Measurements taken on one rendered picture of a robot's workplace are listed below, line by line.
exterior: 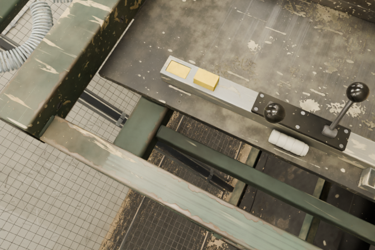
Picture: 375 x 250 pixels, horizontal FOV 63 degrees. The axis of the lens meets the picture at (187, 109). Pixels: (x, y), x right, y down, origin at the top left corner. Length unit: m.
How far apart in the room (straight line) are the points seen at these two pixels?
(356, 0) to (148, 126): 0.59
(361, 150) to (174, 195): 0.38
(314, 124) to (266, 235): 0.24
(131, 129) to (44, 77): 0.22
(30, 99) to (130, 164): 0.24
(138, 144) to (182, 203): 0.19
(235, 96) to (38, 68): 0.42
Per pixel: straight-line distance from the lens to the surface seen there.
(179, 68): 0.70
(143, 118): 0.74
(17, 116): 0.68
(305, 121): 0.67
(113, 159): 0.64
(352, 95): 0.62
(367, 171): 0.73
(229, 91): 0.68
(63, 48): 0.72
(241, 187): 1.76
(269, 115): 0.55
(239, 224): 0.61
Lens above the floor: 1.85
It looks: 21 degrees down
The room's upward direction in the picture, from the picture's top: 54 degrees counter-clockwise
